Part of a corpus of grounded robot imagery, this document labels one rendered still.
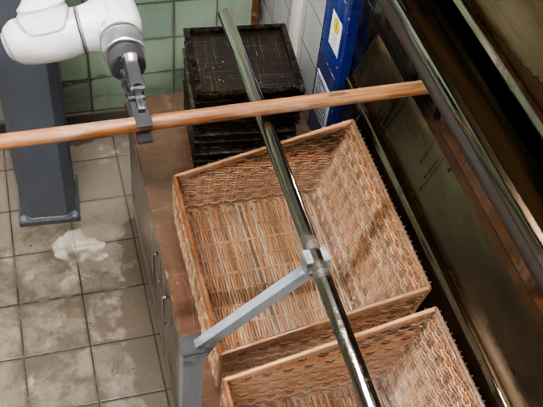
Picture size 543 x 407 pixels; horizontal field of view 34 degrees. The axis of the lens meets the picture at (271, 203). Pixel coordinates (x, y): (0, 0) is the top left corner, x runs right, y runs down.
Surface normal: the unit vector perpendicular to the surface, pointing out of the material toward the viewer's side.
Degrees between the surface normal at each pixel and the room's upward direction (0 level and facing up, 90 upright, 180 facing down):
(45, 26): 53
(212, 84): 0
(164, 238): 0
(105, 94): 90
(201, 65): 0
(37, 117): 90
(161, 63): 90
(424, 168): 70
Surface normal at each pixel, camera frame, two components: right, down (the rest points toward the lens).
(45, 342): 0.08, -0.66
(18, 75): 0.19, 0.74
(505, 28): -0.87, -0.10
